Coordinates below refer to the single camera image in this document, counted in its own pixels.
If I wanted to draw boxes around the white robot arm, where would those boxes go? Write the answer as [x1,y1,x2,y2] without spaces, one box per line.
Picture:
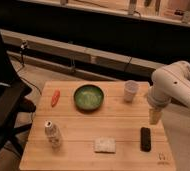
[147,61,190,125]

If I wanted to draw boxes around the black office chair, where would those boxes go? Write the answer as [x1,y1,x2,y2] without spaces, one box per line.
[0,34,36,155]

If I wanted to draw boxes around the black cable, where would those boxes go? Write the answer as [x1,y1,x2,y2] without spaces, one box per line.
[19,41,43,96]

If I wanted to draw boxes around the white plastic cup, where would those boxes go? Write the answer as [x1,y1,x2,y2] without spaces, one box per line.
[124,80,139,102]

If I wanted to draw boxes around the orange carrot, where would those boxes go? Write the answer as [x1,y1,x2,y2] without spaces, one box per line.
[51,90,60,107]

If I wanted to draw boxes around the black remote control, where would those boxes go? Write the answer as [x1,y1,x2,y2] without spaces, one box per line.
[140,127,151,152]

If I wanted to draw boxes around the green bowl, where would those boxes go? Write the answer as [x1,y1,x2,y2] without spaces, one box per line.
[73,84,104,111]

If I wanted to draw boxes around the clear plastic bottle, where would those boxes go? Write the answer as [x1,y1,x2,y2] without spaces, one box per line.
[44,121,62,148]

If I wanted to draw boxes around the white sponge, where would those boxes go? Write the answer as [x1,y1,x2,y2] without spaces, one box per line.
[94,137,116,153]

